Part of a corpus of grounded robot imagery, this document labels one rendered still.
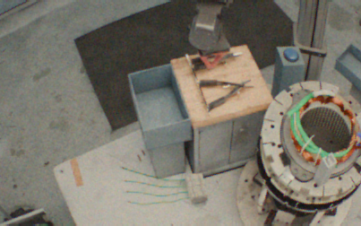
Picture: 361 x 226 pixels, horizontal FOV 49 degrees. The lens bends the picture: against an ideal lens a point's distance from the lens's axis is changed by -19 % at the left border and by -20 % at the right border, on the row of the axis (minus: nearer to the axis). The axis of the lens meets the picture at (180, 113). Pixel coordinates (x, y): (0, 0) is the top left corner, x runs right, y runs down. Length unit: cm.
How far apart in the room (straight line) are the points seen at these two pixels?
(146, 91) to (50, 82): 149
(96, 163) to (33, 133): 115
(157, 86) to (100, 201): 36
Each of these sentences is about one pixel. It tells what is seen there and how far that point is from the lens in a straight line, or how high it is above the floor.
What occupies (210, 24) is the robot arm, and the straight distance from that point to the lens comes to 92.
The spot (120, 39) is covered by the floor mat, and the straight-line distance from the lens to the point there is 274.
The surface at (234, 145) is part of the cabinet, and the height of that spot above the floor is 90.
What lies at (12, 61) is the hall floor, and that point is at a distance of 292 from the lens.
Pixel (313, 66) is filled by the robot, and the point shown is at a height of 84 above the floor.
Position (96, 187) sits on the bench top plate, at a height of 78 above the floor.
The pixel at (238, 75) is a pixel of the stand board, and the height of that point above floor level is 106.
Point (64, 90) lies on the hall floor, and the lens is 259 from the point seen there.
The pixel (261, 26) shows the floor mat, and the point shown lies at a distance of 281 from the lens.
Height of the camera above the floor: 195
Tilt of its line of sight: 55 degrees down
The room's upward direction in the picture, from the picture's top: 4 degrees counter-clockwise
